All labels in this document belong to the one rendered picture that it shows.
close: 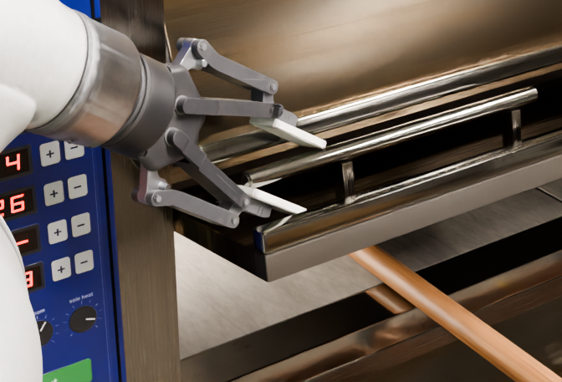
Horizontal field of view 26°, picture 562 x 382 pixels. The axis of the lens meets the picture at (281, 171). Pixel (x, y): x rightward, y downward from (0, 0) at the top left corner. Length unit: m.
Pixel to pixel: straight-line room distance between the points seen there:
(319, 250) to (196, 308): 0.36
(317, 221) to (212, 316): 0.36
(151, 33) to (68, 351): 0.29
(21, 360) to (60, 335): 0.78
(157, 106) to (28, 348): 0.59
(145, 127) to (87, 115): 0.06
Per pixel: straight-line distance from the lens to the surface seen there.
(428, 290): 1.34
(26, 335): 0.31
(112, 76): 0.84
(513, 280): 1.46
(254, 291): 1.38
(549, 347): 1.59
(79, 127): 0.85
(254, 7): 1.09
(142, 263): 1.12
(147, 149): 0.90
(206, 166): 0.96
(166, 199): 0.93
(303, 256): 1.01
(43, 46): 0.80
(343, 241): 1.03
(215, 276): 1.41
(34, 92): 0.80
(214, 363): 1.27
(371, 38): 1.16
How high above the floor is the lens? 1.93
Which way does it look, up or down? 27 degrees down
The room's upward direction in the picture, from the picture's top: straight up
